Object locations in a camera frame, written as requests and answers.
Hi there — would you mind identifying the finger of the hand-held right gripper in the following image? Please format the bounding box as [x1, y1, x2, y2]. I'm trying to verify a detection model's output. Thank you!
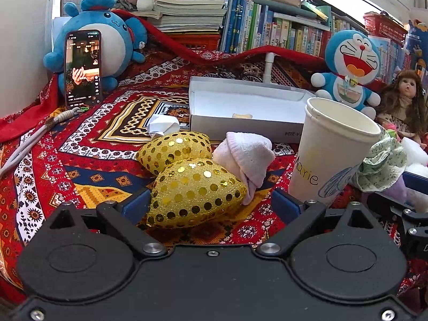
[366, 190, 428, 256]
[403, 170, 428, 189]

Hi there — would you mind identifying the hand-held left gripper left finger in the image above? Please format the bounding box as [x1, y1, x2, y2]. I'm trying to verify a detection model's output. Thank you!
[50, 189, 168, 258]

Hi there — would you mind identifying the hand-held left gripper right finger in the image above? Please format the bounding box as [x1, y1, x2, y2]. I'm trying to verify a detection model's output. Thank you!
[256, 190, 378, 258]

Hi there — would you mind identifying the purple plush ball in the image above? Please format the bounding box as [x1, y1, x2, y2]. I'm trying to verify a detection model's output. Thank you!
[378, 177, 407, 205]

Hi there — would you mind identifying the white fluffy plush toy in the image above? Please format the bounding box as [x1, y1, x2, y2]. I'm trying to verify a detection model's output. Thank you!
[399, 137, 428, 204]

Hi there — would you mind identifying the green floral cloth scrunchie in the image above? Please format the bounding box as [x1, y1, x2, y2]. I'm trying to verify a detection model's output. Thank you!
[354, 134, 407, 193]

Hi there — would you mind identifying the pink white sock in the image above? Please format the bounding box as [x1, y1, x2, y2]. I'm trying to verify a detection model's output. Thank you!
[212, 131, 275, 206]

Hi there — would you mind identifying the white paper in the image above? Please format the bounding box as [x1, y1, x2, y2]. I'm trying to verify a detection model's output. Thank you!
[148, 114, 181, 139]

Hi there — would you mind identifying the white cardboard box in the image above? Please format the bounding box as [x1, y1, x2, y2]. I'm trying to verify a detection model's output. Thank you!
[189, 76, 316, 143]

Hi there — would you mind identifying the red patterned blanket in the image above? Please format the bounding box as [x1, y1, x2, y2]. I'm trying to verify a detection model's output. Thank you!
[0, 8, 428, 296]

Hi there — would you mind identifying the white paper cup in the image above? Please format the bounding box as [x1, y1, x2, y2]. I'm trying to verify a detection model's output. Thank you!
[288, 97, 382, 207]

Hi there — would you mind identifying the brown haired doll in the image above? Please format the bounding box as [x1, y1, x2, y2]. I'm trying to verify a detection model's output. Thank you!
[376, 70, 428, 148]

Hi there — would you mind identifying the row of thin blue books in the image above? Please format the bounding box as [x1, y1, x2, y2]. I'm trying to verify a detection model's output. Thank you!
[368, 35, 412, 84]

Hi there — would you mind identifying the blue cartoon cardboard box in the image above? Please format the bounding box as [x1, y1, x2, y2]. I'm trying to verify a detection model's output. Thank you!
[403, 18, 428, 84]

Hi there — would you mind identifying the white plastic pipe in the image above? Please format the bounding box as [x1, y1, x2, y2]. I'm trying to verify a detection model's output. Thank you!
[262, 53, 277, 84]

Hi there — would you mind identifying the blue cat plush toy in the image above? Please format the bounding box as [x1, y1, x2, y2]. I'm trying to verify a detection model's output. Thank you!
[311, 30, 382, 120]

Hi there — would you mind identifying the model bicycle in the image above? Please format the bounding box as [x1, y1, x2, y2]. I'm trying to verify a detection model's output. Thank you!
[201, 65, 263, 82]

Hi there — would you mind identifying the black smartphone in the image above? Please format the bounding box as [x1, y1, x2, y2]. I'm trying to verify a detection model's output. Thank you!
[63, 29, 103, 110]

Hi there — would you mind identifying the red plastic basket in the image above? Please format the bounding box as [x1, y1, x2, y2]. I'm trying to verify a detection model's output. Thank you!
[363, 12, 409, 45]

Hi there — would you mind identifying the round blue plush toy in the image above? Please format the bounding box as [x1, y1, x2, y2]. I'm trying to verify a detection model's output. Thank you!
[43, 0, 148, 98]

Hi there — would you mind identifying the row of children's books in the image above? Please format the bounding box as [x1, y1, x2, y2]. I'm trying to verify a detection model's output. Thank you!
[219, 0, 368, 61]

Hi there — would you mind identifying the orange plastic crate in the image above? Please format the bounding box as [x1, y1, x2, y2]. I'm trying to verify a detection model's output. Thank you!
[165, 33, 223, 52]

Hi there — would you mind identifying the stack of lying books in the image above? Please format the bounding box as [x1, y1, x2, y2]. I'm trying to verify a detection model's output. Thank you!
[129, 0, 230, 34]

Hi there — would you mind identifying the grey grid board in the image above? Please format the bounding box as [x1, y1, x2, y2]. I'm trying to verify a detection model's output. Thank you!
[60, 0, 88, 17]

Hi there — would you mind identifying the white charging cable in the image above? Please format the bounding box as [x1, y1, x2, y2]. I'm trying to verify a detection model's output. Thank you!
[0, 106, 90, 178]

